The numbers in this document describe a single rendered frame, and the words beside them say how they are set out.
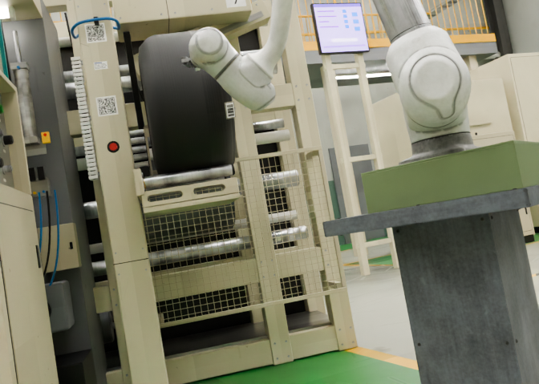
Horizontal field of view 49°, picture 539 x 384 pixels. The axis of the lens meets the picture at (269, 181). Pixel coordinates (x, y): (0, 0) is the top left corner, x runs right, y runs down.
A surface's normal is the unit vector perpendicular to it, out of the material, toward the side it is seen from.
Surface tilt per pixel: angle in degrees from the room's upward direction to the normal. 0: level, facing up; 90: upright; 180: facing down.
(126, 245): 90
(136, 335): 90
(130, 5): 90
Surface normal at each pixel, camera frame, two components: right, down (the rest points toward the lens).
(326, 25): 0.37, -0.13
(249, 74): 0.11, 0.11
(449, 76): -0.29, 0.07
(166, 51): 0.06, -0.61
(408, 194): -0.61, 0.04
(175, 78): 0.15, -0.26
